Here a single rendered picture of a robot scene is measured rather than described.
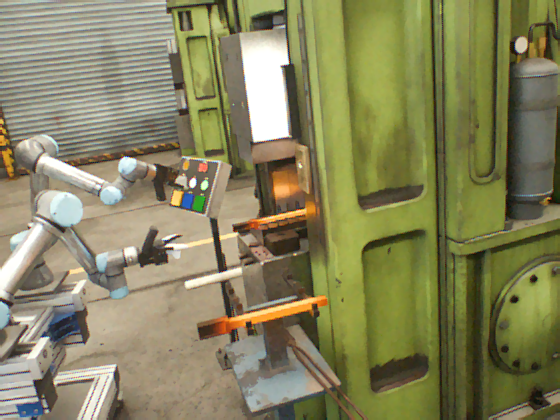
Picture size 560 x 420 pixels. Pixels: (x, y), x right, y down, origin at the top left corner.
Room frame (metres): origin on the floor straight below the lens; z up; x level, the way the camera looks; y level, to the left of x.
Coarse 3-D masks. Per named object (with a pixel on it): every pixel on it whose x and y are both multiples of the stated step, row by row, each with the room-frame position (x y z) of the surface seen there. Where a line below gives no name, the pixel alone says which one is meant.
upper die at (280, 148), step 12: (240, 144) 2.11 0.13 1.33; (252, 144) 1.97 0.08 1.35; (264, 144) 1.98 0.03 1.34; (276, 144) 2.00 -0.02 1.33; (288, 144) 2.01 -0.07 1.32; (240, 156) 2.14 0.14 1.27; (252, 156) 1.96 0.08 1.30; (264, 156) 1.98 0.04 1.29; (276, 156) 1.99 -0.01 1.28; (288, 156) 2.01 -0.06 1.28
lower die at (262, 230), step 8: (296, 208) 2.22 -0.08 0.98; (304, 208) 2.18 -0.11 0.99; (264, 216) 2.16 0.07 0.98; (304, 216) 2.07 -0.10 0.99; (264, 224) 2.02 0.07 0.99; (272, 224) 2.01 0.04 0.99; (280, 224) 2.00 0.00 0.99; (296, 224) 2.01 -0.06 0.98; (304, 224) 2.02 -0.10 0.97; (256, 232) 2.05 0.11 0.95; (264, 232) 1.97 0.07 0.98; (272, 232) 1.98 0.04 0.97; (264, 240) 1.96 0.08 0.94
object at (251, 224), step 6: (300, 210) 2.10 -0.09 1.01; (276, 216) 2.06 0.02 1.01; (282, 216) 2.06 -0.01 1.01; (288, 216) 2.07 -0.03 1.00; (246, 222) 2.02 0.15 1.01; (252, 222) 2.02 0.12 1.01; (258, 222) 2.02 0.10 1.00; (264, 222) 2.03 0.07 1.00; (234, 228) 2.00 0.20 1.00; (240, 228) 2.01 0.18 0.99; (246, 228) 2.01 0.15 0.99; (252, 228) 2.01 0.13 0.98
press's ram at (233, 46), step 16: (256, 32) 1.94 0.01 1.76; (272, 32) 1.95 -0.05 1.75; (224, 48) 2.15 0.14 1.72; (240, 48) 1.92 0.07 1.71; (256, 48) 1.93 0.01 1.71; (272, 48) 1.95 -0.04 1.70; (224, 64) 2.19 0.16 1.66; (240, 64) 1.95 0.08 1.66; (256, 64) 1.93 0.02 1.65; (272, 64) 1.95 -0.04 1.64; (240, 80) 1.98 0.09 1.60; (256, 80) 1.93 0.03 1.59; (272, 80) 1.95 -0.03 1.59; (240, 96) 2.01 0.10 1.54; (256, 96) 1.93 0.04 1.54; (272, 96) 1.95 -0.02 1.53; (240, 112) 2.04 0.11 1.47; (256, 112) 1.92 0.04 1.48; (272, 112) 1.94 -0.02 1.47; (240, 128) 2.07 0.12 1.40; (256, 128) 1.92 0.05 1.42; (272, 128) 1.94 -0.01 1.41
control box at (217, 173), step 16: (192, 160) 2.59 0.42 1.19; (208, 160) 2.50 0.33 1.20; (192, 176) 2.54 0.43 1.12; (208, 176) 2.45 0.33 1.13; (224, 176) 2.44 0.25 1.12; (192, 192) 2.48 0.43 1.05; (208, 192) 2.40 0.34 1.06; (224, 192) 2.43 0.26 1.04; (176, 208) 2.53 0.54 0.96; (192, 208) 2.43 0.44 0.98; (208, 208) 2.35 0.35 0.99
